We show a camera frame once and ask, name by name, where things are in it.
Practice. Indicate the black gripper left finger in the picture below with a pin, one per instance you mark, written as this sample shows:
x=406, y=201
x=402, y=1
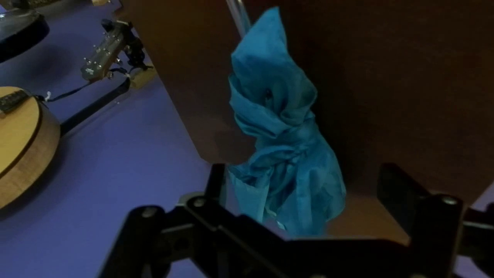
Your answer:
x=216, y=184

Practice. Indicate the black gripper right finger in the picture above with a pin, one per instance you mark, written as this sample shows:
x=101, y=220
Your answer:
x=400, y=195

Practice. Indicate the blue umbrella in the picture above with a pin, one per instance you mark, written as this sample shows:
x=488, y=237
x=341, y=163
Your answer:
x=294, y=177

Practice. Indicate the brown wooden cabinet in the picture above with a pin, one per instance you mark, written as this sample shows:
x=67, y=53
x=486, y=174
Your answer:
x=399, y=81

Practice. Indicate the wall hung mandolin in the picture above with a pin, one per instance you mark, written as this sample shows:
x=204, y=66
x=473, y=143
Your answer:
x=30, y=137

